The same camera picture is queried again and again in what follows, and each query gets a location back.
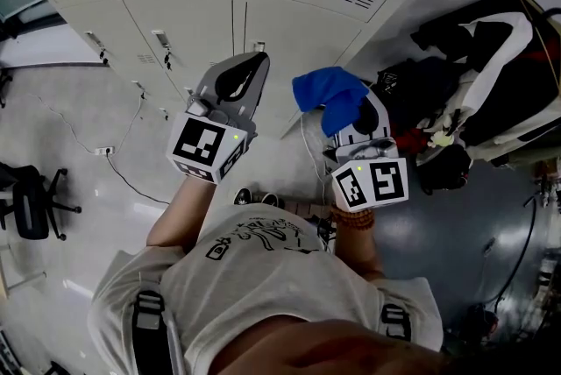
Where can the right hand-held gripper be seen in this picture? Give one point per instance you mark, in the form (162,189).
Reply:
(372,185)

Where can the grey metal lockers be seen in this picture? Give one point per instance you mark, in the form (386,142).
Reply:
(197,14)

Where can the white power strip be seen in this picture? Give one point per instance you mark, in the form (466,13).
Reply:
(104,151)

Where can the person's right shoe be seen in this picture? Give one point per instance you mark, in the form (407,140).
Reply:
(270,201)

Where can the person's right forearm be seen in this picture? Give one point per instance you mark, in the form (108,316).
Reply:
(355,250)

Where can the black-headed locker key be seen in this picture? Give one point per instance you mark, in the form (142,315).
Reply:
(103,55)
(167,58)

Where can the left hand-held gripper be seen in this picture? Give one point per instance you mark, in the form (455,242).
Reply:
(206,145)

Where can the black office chair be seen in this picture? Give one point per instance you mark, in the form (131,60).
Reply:
(30,207)

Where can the person's light grey t-shirt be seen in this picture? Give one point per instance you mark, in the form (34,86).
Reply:
(263,277)

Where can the person's shoe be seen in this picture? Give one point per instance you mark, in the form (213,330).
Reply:
(242,195)
(270,201)

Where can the red garment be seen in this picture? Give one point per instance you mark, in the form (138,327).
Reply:
(409,139)

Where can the black printed tote bag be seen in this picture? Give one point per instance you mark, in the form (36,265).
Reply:
(416,93)

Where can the pale yellow plush toy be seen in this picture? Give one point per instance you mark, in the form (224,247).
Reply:
(440,139)

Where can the person's left shoe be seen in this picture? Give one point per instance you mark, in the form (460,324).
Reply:
(242,195)

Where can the black and white jacket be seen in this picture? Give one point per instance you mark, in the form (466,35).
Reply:
(486,40)

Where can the black metal clothes rack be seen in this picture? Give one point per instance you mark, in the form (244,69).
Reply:
(553,12)

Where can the black round bag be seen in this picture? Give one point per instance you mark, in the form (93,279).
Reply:
(445,169)

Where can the person's left forearm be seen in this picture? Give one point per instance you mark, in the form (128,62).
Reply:
(179,215)

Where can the person's face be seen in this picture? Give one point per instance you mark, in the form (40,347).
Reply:
(328,351)

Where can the blue microfibre cloth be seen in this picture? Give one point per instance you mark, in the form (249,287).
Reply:
(328,88)

